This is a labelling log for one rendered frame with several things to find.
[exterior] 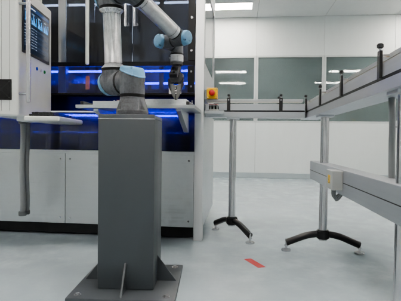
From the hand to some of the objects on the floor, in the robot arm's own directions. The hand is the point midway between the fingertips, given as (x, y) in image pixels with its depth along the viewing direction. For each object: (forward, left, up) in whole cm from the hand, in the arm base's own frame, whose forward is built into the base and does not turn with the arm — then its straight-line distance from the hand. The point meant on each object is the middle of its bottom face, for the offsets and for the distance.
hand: (175, 97), depth 219 cm
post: (+41, -12, -92) cm, 102 cm away
